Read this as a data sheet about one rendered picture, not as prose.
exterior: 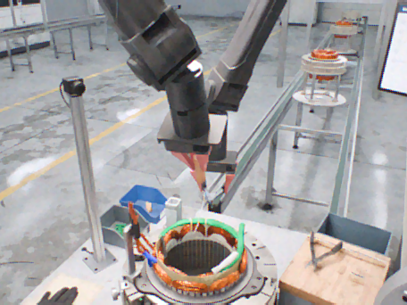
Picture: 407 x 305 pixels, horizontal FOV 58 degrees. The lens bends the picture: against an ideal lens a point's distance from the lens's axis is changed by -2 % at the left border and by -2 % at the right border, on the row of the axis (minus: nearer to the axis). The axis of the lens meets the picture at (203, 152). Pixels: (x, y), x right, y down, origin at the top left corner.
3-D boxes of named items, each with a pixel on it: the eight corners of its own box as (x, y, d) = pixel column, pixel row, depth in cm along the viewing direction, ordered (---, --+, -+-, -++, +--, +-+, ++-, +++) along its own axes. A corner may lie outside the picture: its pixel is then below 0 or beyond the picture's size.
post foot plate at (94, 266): (119, 261, 124) (119, 259, 124) (95, 274, 119) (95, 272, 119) (105, 248, 130) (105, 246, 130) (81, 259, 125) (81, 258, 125)
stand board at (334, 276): (309, 238, 94) (311, 230, 93) (388, 266, 85) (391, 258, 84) (277, 288, 79) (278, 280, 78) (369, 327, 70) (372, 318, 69)
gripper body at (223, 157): (195, 154, 92) (195, 126, 89) (237, 158, 90) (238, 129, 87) (189, 167, 86) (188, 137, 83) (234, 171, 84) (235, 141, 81)
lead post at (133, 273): (126, 279, 74) (120, 232, 69) (135, 271, 76) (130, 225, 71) (132, 283, 73) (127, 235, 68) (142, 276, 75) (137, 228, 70)
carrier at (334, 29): (317, 49, 468) (319, 24, 455) (341, 47, 482) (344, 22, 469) (338, 54, 436) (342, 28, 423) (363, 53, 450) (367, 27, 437)
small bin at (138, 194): (171, 206, 154) (171, 191, 151) (156, 226, 142) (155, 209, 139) (137, 199, 159) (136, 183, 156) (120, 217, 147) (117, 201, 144)
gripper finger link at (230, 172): (208, 184, 95) (208, 150, 91) (236, 186, 94) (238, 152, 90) (203, 199, 89) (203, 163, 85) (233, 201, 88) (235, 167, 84)
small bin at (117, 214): (152, 229, 140) (151, 213, 137) (132, 252, 128) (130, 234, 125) (115, 219, 146) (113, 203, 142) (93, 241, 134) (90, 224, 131)
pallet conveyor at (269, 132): (336, 47, 928) (341, 14, 894) (363, 49, 907) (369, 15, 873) (194, 327, 192) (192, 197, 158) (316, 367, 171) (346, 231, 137)
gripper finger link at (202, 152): (183, 152, 70) (175, 113, 63) (221, 156, 68) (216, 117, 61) (172, 180, 65) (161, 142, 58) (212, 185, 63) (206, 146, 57)
